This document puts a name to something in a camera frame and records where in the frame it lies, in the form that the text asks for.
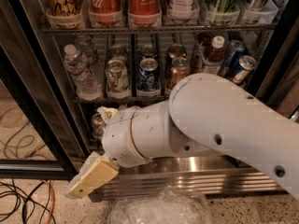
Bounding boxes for gold soda can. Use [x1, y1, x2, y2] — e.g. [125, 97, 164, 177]
[166, 57, 191, 90]
[166, 44, 187, 66]

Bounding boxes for gold lacroix can top shelf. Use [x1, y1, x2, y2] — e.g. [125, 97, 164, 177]
[47, 0, 84, 29]

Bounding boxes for white label bottle top shelf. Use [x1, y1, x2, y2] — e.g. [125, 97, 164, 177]
[167, 0, 195, 21]

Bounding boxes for green striped can top shelf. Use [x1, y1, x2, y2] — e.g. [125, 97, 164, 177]
[205, 0, 239, 25]

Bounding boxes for front clear water bottle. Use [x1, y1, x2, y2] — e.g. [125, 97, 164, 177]
[64, 44, 101, 101]

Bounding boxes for rear 7up can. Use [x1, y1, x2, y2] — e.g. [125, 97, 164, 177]
[109, 45, 127, 63]

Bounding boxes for orange cable on floor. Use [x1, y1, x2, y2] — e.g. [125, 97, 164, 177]
[40, 179, 57, 224]

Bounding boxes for right glass fridge door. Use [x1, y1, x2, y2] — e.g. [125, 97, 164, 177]
[267, 18, 299, 118]

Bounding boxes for rear brown tea bottle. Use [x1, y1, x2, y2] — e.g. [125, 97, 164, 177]
[191, 32, 214, 74]

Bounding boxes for green white 7up can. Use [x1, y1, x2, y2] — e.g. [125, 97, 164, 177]
[105, 59, 129, 93]

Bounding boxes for rear gold soda can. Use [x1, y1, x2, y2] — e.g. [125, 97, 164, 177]
[166, 44, 187, 66]

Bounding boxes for bottom shelf silver can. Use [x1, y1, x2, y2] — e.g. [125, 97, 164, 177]
[91, 113, 106, 140]

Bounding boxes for coca-cola can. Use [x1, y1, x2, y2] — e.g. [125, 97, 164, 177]
[91, 0, 121, 25]
[129, 0, 158, 27]

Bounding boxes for rear red bull can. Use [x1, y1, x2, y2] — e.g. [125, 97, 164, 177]
[219, 40, 246, 77]

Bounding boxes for red bull can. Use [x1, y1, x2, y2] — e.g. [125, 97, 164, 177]
[230, 55, 256, 84]
[219, 40, 246, 77]

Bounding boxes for front blue pepsi can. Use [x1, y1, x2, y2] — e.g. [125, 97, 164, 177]
[137, 58, 159, 91]

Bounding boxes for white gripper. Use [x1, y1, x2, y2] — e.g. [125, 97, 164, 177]
[64, 106, 150, 199]

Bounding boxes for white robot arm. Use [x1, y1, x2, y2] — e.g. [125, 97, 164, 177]
[65, 73, 299, 199]

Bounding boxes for front brown tea bottle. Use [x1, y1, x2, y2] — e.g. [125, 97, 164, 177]
[198, 35, 225, 75]

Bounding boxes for left glass fridge door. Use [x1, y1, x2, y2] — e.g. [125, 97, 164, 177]
[0, 44, 77, 180]

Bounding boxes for glass fridge door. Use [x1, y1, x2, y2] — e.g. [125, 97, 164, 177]
[267, 18, 299, 118]
[0, 44, 77, 180]

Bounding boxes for rear blue pepsi can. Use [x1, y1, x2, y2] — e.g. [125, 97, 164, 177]
[139, 44, 158, 59]

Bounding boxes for rear clear water bottle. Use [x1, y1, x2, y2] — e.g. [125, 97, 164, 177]
[74, 35, 97, 65]

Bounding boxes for clear water bottle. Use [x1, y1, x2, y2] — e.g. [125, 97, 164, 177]
[64, 44, 101, 101]
[74, 35, 97, 65]

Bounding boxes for front red bull can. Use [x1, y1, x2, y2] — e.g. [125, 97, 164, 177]
[230, 55, 256, 84]

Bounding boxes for blue pepsi can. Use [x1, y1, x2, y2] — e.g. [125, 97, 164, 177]
[137, 58, 159, 91]
[139, 44, 158, 59]

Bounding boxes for left coca-cola can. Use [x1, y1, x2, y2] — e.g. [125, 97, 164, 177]
[91, 0, 121, 25]

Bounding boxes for brown tea bottle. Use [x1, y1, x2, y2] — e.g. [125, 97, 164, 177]
[191, 32, 214, 74]
[198, 35, 225, 75]

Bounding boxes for black cables on floor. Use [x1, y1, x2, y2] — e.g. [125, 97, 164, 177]
[0, 179, 73, 224]

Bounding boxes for right coca-cola can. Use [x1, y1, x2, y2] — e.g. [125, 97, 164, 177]
[129, 0, 158, 27]

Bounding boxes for stainless steel fridge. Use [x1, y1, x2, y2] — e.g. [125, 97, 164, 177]
[0, 0, 298, 202]

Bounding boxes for front gold soda can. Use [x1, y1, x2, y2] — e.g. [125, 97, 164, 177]
[166, 57, 191, 90]

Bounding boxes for clear plastic bag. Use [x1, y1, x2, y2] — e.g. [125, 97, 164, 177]
[107, 186, 212, 224]

